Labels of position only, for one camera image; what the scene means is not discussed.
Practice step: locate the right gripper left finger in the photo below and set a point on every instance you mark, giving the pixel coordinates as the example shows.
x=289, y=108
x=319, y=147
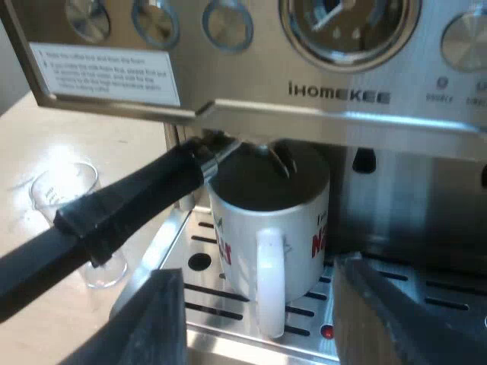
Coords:
x=152, y=327

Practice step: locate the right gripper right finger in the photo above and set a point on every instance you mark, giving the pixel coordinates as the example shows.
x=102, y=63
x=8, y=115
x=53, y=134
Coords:
x=395, y=319

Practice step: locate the white mug with red and black print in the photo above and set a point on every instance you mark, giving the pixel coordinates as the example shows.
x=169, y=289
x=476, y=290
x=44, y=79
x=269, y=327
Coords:
x=266, y=235

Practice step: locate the steel espresso machine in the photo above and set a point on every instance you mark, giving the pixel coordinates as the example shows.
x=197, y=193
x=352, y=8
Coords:
x=342, y=87

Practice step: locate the clear measuring glass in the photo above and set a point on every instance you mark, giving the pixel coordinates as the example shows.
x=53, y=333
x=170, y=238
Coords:
x=64, y=197

